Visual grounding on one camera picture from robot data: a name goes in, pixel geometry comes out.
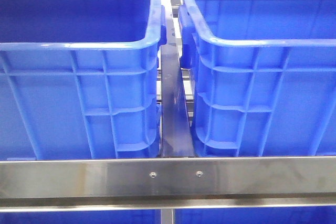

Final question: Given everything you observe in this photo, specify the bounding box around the blue bin holding buttons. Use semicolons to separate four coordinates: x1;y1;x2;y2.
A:
1;0;166;161

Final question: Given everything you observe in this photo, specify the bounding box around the steel rack centre divider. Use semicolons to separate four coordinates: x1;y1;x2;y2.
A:
161;0;195;158

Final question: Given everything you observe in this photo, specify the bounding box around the empty blue target bin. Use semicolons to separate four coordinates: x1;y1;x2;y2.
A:
180;0;335;157

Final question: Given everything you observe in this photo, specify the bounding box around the steel rack front rail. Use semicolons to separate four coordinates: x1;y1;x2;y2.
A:
1;156;335;212

